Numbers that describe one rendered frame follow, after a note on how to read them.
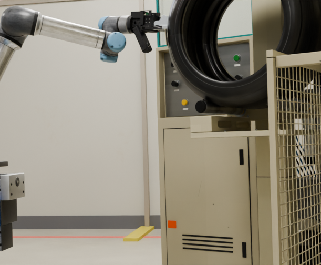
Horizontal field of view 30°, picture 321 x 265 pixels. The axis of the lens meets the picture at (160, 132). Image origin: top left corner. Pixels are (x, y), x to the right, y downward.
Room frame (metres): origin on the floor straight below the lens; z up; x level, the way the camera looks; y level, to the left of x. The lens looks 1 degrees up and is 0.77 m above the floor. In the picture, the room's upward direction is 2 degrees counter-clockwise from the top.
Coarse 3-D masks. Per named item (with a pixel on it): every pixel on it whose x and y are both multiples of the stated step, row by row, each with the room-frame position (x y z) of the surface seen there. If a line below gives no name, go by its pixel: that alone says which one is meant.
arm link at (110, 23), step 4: (108, 16) 2.48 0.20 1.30; (112, 16) 2.47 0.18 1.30; (116, 16) 2.46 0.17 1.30; (120, 16) 2.44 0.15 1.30; (100, 20) 2.48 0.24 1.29; (104, 20) 2.47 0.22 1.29; (108, 20) 2.46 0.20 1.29; (112, 20) 2.45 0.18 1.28; (116, 20) 2.44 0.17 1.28; (100, 24) 2.48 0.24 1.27; (104, 24) 2.47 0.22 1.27; (108, 24) 2.46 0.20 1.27; (112, 24) 2.45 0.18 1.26; (116, 24) 2.44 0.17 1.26; (100, 28) 2.49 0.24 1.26; (104, 28) 2.47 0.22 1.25; (108, 28) 2.46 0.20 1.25; (112, 28) 2.45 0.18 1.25; (116, 28) 2.44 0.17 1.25; (112, 32) 2.45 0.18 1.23
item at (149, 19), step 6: (132, 12) 2.42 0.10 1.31; (138, 12) 2.40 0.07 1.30; (144, 12) 2.39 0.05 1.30; (150, 12) 2.35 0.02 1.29; (132, 18) 2.42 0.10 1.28; (138, 18) 2.41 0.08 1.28; (144, 18) 2.38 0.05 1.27; (150, 18) 2.36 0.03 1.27; (156, 18) 2.39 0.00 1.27; (132, 24) 2.42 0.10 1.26; (138, 24) 2.40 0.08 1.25; (144, 24) 2.38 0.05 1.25; (150, 24) 2.37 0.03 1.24; (132, 30) 2.43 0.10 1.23; (144, 30) 2.37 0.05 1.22; (150, 30) 2.36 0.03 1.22; (156, 30) 2.39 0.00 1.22
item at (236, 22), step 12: (156, 0) 3.13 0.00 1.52; (168, 0) 3.10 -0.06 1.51; (240, 0) 2.88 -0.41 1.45; (168, 12) 3.10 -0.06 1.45; (228, 12) 2.92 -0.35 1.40; (240, 12) 2.88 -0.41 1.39; (228, 24) 2.92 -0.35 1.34; (240, 24) 2.88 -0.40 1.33; (228, 36) 2.92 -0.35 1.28; (240, 36) 2.88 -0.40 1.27
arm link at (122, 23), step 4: (124, 16) 2.43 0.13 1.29; (128, 16) 2.42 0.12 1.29; (120, 20) 2.43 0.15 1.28; (124, 20) 2.42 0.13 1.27; (120, 24) 2.42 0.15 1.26; (124, 24) 2.42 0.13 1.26; (120, 28) 2.43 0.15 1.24; (124, 28) 2.42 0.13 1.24; (120, 32) 2.45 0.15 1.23; (124, 32) 2.44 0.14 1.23; (128, 32) 2.43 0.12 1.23
